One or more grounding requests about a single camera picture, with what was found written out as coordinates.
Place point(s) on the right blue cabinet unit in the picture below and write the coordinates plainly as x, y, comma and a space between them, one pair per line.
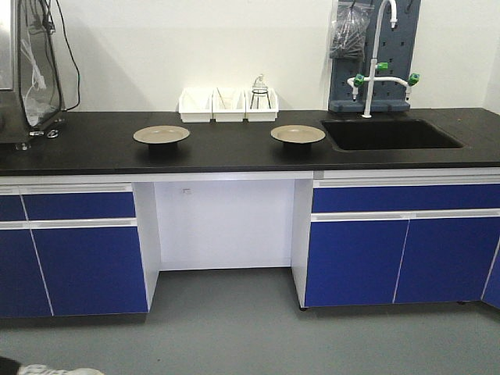
378, 245

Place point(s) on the black lab sink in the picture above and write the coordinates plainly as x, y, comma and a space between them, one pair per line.
381, 135

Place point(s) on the grey-blue pegboard drying rack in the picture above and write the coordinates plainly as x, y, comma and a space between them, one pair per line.
340, 97

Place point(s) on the middle white storage bin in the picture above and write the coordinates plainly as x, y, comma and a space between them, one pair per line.
228, 104

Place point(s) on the black wire tripod stand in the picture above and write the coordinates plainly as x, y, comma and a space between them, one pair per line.
260, 99

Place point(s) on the steel lab appliance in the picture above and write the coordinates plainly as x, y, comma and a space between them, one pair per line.
17, 17

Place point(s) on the beige round plate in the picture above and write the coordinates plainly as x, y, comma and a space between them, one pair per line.
161, 137
297, 137

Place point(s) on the glass alcohol lamp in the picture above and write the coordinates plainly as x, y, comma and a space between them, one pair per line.
259, 87

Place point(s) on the clear bag of pegs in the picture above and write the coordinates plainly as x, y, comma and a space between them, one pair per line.
349, 29

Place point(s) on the blue cabinet unit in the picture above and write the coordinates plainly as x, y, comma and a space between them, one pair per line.
69, 250
378, 245

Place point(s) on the white gooseneck lab faucet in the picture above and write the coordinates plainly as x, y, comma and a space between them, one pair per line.
387, 85

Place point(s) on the right white storage bin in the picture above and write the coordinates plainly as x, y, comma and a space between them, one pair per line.
262, 115

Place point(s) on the left blue cabinet unit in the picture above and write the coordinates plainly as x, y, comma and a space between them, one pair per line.
69, 250

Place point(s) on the white storage bin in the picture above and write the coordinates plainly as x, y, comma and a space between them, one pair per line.
262, 115
228, 104
196, 105

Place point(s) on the clear plastic bag with cord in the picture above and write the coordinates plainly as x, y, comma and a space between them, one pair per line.
38, 79

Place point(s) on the left white storage bin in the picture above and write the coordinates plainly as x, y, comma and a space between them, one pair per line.
196, 105

